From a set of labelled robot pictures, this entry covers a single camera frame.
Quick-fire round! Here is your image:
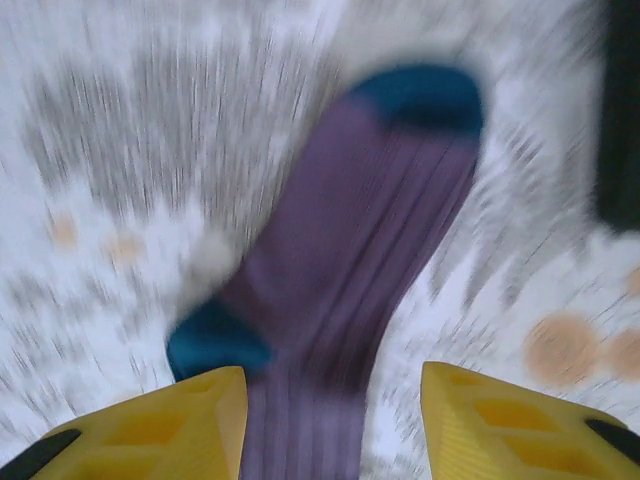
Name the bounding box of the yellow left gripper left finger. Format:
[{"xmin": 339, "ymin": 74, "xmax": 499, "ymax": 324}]
[{"xmin": 0, "ymin": 366, "xmax": 250, "ymax": 480}]

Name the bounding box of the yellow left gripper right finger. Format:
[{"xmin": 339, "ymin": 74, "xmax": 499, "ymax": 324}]
[{"xmin": 419, "ymin": 360, "xmax": 640, "ymax": 480}]

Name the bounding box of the purple sock with teal toe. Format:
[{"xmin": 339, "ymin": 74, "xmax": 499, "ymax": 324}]
[{"xmin": 166, "ymin": 63, "xmax": 485, "ymax": 480}]

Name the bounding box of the dark fabric sock organizer box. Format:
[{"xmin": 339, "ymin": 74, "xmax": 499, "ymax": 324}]
[{"xmin": 597, "ymin": 0, "xmax": 640, "ymax": 234}]

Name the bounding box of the floral tablecloth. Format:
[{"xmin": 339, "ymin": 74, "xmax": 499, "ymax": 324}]
[{"xmin": 0, "ymin": 0, "xmax": 640, "ymax": 480}]

